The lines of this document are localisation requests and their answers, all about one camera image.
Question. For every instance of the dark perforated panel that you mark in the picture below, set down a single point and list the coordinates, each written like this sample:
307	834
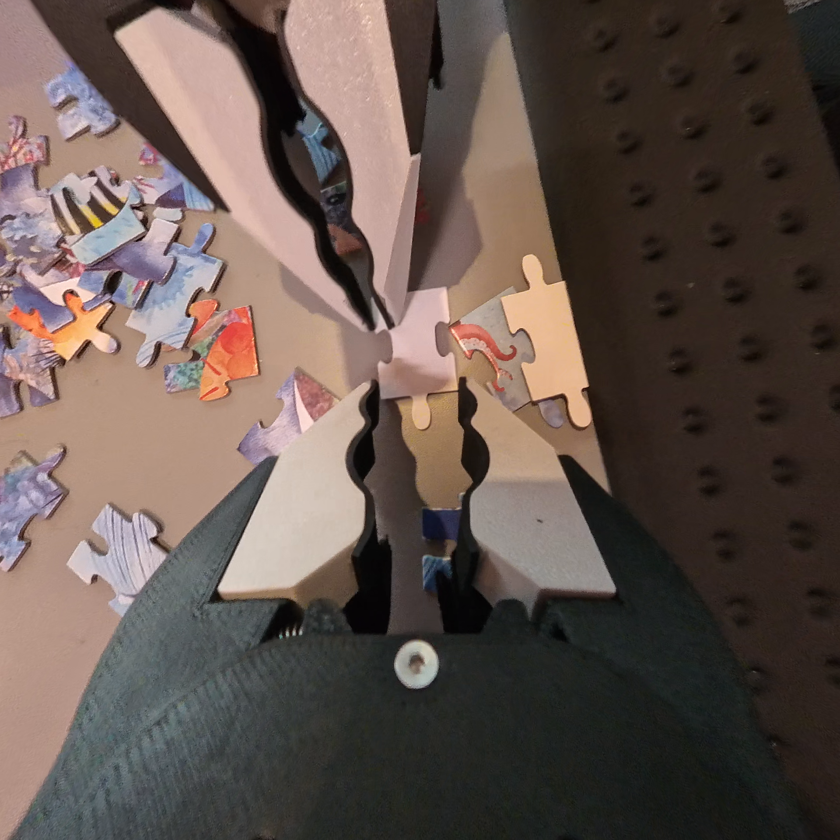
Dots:
689	328

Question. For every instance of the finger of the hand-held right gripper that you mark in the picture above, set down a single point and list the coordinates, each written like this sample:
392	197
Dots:
197	98
354	65

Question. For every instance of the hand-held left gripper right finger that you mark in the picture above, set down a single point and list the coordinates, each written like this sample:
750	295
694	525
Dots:
538	525

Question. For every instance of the single jigsaw puzzle piece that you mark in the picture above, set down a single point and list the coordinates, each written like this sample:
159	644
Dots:
420	341

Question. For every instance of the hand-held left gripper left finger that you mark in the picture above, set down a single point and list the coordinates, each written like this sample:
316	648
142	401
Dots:
295	525

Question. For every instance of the pile of jigsaw puzzle pieces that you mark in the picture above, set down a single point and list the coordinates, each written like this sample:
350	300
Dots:
229	348

